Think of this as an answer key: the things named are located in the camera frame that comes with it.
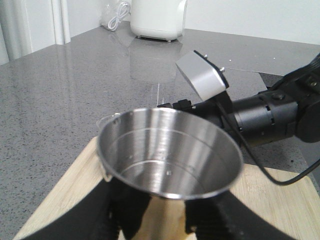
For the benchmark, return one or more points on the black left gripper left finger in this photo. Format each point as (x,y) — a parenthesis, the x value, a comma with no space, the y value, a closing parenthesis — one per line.
(108,210)

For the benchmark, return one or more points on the white kitchen appliance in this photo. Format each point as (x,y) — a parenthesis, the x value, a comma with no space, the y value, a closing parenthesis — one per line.
(158,19)

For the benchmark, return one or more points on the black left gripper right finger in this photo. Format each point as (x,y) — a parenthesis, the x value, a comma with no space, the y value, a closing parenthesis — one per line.
(225,217)

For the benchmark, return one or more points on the wooden cutting board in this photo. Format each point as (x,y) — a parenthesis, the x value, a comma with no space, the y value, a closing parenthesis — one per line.
(294,209)

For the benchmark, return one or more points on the small glass beaker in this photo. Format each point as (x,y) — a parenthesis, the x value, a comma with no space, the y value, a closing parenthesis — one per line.
(106,119)

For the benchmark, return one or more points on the steel double jigger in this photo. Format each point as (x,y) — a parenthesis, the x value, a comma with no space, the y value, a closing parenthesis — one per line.
(173,156)

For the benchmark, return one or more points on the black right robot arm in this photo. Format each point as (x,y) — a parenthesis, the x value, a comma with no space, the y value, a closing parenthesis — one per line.
(303,86)

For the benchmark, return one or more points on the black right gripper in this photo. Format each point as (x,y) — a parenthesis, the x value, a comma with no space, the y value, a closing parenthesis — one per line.
(261,119)

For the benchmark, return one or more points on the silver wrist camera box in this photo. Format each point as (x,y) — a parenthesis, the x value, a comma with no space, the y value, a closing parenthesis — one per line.
(205,77)

